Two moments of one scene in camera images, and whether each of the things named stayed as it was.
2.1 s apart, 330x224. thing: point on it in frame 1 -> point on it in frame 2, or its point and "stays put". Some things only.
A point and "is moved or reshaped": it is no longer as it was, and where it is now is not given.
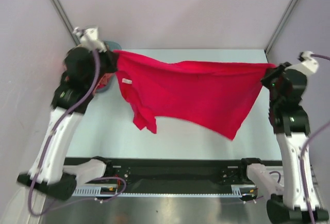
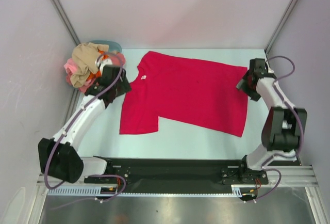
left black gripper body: (106, 65) -> (121, 86)
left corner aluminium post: (56, 1) stays put
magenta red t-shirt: (219, 96) is moved or reshaped
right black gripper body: (271, 79) -> (247, 89)
